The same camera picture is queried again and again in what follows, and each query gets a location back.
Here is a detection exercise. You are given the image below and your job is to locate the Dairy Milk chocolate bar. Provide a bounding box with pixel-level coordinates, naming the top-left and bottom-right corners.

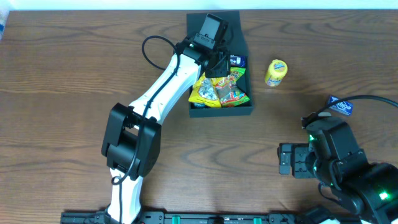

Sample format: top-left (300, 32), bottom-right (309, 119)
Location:
top-left (229, 55), bottom-right (247, 68)

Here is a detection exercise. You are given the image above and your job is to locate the green Haribo gummy bag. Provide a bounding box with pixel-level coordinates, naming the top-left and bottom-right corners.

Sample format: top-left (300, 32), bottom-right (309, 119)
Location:
top-left (211, 67), bottom-right (250, 108)

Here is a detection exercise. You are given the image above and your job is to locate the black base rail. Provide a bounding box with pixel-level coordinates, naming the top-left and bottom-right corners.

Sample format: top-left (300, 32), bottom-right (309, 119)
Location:
top-left (60, 212), bottom-right (309, 224)

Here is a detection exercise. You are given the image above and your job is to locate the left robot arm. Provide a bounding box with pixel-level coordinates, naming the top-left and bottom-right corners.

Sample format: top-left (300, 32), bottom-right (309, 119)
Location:
top-left (101, 44), bottom-right (230, 223)

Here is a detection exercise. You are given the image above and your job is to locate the blue Oreo cookie pack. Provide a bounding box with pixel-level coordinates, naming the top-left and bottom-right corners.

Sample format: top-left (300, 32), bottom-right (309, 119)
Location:
top-left (193, 103), bottom-right (206, 108)

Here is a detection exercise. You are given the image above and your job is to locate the blue Eclipse mint box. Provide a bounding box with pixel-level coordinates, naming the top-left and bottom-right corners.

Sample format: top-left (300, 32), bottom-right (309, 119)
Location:
top-left (327, 95), bottom-right (354, 116)

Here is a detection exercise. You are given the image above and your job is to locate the dark green open box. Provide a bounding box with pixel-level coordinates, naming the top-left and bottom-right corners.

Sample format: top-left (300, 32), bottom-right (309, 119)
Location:
top-left (189, 11), bottom-right (254, 118)

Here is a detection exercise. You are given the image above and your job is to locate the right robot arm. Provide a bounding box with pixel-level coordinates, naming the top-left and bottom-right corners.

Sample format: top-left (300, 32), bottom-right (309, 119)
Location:
top-left (277, 143), bottom-right (397, 223)

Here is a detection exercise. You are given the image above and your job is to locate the yellow candy bottle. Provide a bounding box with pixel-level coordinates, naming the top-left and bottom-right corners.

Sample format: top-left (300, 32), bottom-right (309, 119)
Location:
top-left (264, 59), bottom-right (288, 86)

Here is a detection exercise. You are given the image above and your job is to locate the yellow snack bag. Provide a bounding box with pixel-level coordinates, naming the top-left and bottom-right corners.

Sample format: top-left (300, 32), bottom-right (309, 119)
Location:
top-left (188, 74), bottom-right (221, 108)

